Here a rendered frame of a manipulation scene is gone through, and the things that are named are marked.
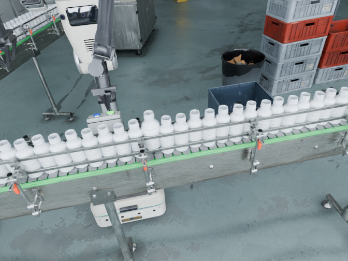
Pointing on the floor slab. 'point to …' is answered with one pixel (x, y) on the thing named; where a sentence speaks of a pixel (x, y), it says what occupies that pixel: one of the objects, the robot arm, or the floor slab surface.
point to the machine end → (133, 24)
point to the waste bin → (229, 78)
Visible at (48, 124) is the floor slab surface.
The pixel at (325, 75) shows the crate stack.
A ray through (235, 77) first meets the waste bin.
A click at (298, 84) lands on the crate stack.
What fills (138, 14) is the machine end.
